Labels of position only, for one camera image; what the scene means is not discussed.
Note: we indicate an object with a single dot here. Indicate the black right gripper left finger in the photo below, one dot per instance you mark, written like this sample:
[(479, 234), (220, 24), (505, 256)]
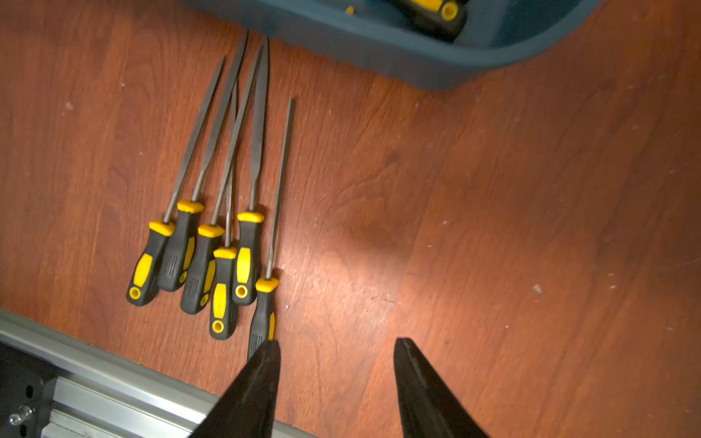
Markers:
[(247, 408)]

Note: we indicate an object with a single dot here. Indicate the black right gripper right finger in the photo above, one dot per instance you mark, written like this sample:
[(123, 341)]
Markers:
[(427, 406)]

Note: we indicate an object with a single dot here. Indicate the teal plastic storage box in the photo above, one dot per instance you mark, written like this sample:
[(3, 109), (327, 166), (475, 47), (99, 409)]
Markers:
[(377, 36)]

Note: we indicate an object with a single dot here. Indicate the file seven yellow black handle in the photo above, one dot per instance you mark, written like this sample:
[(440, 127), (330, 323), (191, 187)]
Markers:
[(442, 19)]

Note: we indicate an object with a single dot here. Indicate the file six yellow black handle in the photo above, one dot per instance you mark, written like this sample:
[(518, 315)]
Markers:
[(264, 321)]

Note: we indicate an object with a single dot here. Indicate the file four yellow black handle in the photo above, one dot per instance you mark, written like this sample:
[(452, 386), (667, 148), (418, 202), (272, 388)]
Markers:
[(222, 319)]

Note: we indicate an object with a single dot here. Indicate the file three yellow black handle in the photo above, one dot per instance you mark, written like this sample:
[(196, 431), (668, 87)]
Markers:
[(201, 273)]

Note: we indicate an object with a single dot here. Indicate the file five yellow black handle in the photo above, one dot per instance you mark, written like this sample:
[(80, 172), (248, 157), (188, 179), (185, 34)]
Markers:
[(250, 221)]

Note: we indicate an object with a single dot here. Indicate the aluminium front rail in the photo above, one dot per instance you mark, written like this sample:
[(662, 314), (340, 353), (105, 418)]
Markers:
[(99, 394)]

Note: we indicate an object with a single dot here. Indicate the file two yellow black handle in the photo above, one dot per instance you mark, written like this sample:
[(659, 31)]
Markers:
[(180, 248)]

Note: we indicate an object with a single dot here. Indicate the file one yellow black handle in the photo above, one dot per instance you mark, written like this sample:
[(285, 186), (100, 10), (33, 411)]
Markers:
[(143, 287)]

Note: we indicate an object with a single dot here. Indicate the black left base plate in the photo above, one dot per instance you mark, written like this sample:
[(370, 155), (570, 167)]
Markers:
[(27, 392)]

